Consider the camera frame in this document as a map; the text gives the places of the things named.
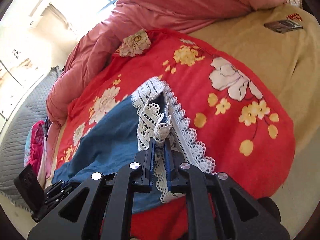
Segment blue denim lace-trimmed pants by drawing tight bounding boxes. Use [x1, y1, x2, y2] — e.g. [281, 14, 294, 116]
[52, 77, 215, 213]

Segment red floral blanket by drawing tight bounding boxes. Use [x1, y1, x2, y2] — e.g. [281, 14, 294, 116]
[56, 28, 296, 240]

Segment beige bed sheet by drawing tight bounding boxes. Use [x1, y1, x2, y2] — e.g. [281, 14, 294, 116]
[191, 4, 319, 239]

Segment grey quilted headboard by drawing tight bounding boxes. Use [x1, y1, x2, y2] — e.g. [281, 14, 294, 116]
[0, 67, 61, 211]

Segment salmon pink comforter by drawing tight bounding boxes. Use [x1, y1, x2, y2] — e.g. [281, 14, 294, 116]
[46, 0, 287, 127]

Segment magenta clothes pile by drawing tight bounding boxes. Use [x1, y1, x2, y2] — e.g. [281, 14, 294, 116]
[24, 120, 47, 178]

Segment dark patch on sheet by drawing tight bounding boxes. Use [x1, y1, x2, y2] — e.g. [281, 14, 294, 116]
[264, 20, 303, 34]

